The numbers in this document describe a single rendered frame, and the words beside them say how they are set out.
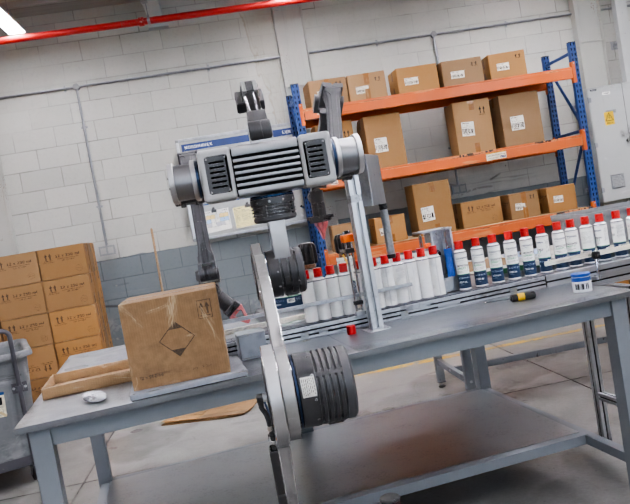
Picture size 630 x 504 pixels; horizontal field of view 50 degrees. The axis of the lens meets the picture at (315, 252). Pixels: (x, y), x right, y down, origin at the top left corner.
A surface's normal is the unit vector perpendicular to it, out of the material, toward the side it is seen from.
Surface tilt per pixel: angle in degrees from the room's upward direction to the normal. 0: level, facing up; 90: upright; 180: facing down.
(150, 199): 90
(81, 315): 90
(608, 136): 90
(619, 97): 90
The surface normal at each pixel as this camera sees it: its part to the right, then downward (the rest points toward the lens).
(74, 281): 0.20, 0.00
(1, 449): 0.44, 0.04
